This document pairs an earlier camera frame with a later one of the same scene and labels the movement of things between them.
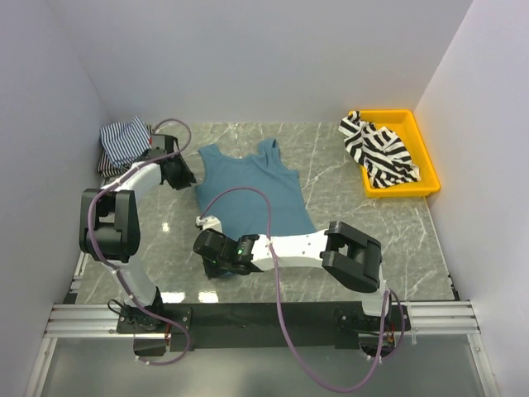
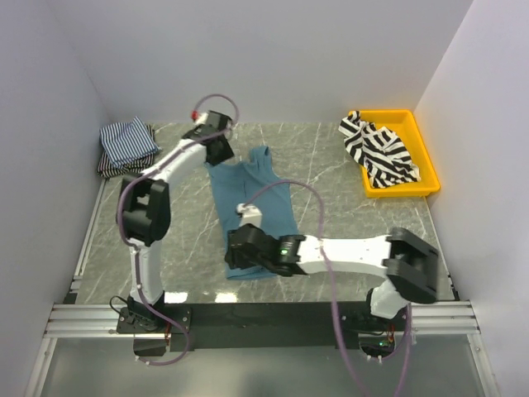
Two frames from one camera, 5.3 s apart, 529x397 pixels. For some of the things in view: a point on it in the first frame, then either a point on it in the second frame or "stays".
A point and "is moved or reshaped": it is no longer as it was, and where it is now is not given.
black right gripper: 211,271 → 234,259
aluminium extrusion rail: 99,321 stays
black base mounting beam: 261,327 stays
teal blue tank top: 219,170 is moved or reshaped
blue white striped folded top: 125,141 stays
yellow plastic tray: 404,124 stays
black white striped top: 381,151 stays
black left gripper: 187,178 → 226,154
